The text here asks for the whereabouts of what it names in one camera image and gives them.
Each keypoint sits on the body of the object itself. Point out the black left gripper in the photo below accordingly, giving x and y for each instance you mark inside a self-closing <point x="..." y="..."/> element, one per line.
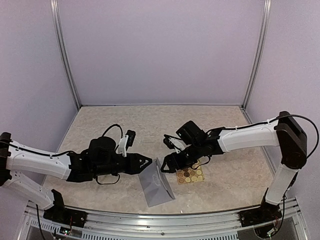
<point x="133" y="167"/>

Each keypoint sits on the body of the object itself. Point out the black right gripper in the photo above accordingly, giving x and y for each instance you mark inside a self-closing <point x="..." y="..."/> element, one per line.
<point x="168" y="159"/>

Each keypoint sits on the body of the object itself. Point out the brown sticker sheet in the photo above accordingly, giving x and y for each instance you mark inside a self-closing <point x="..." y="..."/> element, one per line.
<point x="190" y="175"/>

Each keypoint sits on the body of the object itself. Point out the grey envelope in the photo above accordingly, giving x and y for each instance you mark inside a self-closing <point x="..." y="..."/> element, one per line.
<point x="155" y="185"/>

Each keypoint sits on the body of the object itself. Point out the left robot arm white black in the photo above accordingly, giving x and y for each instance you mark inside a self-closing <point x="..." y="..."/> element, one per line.
<point x="102" y="157"/>

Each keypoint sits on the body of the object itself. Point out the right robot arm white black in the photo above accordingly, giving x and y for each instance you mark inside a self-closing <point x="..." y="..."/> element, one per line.
<point x="282" y="131"/>

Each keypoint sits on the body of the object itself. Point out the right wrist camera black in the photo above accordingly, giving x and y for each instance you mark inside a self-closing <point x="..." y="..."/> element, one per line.
<point x="168" y="141"/>

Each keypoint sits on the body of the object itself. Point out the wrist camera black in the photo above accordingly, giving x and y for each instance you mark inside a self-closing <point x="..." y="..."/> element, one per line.
<point x="130" y="135"/>
<point x="168" y="141"/>

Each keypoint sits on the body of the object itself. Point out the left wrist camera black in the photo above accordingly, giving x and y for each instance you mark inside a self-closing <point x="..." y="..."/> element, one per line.
<point x="130" y="135"/>

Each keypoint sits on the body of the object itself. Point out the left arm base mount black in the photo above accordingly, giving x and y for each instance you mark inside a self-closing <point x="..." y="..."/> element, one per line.
<point x="59" y="213"/>

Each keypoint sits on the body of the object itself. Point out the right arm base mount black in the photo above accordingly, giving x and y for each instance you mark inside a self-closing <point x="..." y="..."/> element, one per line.
<point x="266" y="212"/>

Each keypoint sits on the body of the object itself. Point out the front aluminium rail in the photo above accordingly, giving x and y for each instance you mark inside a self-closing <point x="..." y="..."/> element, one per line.
<point x="106" y="225"/>

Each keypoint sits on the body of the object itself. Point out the left aluminium frame post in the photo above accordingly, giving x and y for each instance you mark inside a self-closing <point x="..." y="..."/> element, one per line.
<point x="54" y="5"/>

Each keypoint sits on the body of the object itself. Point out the aluminium frame post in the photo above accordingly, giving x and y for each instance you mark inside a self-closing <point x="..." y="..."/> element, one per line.
<point x="54" y="5"/>
<point x="258" y="54"/>

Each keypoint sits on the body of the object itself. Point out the right aluminium frame post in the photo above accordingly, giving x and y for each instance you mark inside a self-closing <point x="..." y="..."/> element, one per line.
<point x="258" y="54"/>

